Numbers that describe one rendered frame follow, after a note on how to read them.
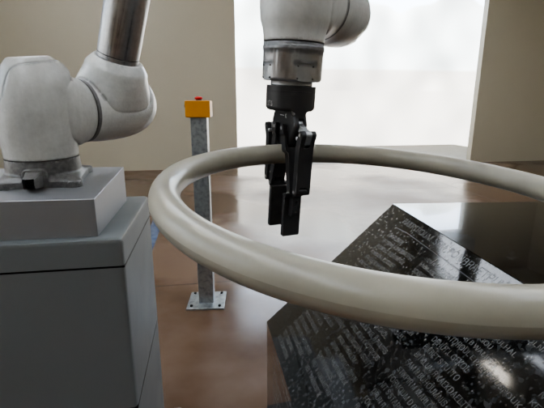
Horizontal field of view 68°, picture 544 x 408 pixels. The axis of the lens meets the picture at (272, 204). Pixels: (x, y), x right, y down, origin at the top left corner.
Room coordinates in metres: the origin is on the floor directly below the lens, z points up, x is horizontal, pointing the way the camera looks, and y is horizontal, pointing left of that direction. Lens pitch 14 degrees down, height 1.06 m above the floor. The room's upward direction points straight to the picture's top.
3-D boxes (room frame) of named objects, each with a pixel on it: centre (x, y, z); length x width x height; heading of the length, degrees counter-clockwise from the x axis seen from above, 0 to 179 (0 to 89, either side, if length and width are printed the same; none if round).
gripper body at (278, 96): (0.64, -0.03, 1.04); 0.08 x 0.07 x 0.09; 24
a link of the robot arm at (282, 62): (0.63, -0.03, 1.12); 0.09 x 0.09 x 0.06
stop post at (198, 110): (2.03, 0.36, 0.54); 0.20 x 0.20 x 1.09; 2
